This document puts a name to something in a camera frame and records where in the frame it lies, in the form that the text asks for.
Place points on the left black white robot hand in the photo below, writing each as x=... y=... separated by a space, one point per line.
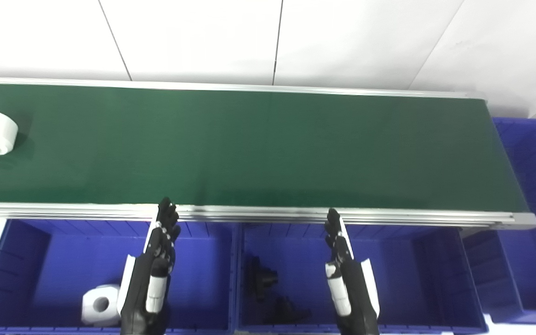
x=142 y=293

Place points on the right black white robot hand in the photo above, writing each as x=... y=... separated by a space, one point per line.
x=354 y=298

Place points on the black plastic part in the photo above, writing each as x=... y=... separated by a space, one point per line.
x=261 y=279
x=286 y=311

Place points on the green conveyor belt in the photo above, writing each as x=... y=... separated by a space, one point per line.
x=258 y=144
x=249 y=214

